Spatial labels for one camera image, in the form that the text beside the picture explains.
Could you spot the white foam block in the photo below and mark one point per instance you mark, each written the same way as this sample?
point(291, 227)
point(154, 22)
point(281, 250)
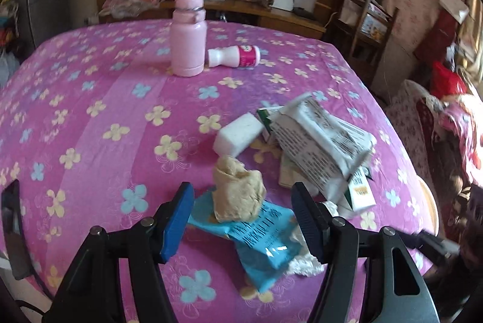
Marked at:
point(237, 134)

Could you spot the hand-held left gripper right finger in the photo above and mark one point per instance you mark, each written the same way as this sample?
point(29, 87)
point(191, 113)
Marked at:
point(306, 221)

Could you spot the small yellow and white carton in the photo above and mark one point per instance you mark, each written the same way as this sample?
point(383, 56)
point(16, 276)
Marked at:
point(358, 194)

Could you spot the crumpled white tissue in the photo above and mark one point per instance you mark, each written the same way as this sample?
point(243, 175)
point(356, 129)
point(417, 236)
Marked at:
point(305, 264)

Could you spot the pink floral tablecloth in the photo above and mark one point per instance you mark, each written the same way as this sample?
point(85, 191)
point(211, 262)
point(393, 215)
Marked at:
point(94, 100)

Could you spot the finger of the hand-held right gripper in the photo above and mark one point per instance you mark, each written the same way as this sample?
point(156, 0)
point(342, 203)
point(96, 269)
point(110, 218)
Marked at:
point(430, 243)

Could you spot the pale flat card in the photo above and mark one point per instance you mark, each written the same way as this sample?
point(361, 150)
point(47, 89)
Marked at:
point(288, 172)

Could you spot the pink printed blanket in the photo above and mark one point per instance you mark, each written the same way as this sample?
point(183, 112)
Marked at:
point(462, 130)

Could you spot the pile of plastic bags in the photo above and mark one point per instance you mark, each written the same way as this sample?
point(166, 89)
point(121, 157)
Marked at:
point(132, 0)

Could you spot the small white bottle pink label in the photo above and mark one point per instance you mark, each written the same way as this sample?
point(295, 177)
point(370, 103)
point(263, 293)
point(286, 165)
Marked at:
point(230, 57)

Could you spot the green and white carton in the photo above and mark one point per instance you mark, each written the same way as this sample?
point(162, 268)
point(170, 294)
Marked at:
point(266, 119)

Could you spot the floral sofa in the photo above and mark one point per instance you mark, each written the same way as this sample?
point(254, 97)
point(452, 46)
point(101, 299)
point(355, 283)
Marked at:
point(411, 126)

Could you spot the dark wooden rack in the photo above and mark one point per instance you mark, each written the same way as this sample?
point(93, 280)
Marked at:
point(358, 43)

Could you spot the red plastic bag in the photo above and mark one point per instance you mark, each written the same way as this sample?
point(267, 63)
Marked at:
point(447, 81)

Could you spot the wooden cabinet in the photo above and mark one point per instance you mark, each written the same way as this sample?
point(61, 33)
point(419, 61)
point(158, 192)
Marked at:
point(286, 19)

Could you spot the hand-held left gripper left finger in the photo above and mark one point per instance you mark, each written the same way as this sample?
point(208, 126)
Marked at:
point(175, 225)

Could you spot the white box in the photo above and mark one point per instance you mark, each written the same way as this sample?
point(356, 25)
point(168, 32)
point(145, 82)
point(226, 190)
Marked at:
point(454, 6)

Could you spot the blue snack packet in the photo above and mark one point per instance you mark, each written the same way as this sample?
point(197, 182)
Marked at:
point(260, 251)

